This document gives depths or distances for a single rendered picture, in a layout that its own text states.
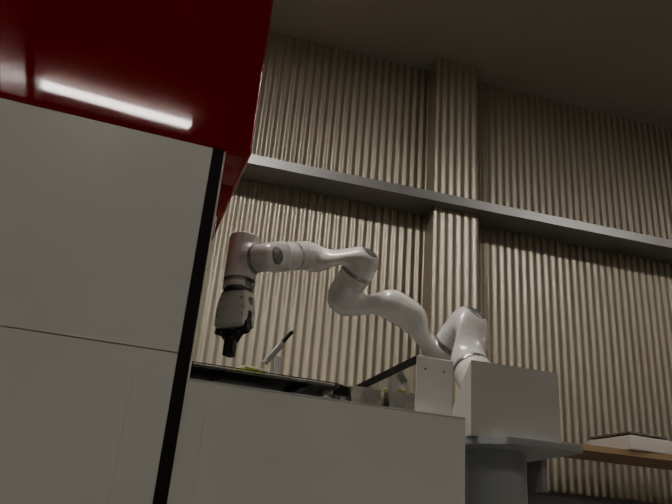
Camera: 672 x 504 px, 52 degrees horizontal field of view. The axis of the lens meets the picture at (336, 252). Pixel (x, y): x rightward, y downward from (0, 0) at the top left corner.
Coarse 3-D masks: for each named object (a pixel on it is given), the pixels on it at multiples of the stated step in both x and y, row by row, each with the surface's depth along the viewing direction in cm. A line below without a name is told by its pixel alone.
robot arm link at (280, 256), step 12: (252, 252) 178; (264, 252) 177; (276, 252) 178; (288, 252) 184; (300, 252) 204; (252, 264) 178; (264, 264) 177; (276, 264) 178; (288, 264) 184; (300, 264) 205
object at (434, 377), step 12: (420, 360) 158; (432, 360) 159; (444, 360) 160; (420, 372) 157; (432, 372) 158; (444, 372) 159; (420, 384) 156; (432, 384) 157; (444, 384) 158; (420, 396) 155; (432, 396) 156; (444, 396) 157; (420, 408) 154; (432, 408) 155; (444, 408) 156
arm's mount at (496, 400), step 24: (480, 384) 178; (504, 384) 179; (528, 384) 181; (552, 384) 183; (456, 408) 182; (480, 408) 175; (504, 408) 177; (528, 408) 179; (552, 408) 181; (480, 432) 173; (504, 432) 175; (528, 432) 176; (552, 432) 178
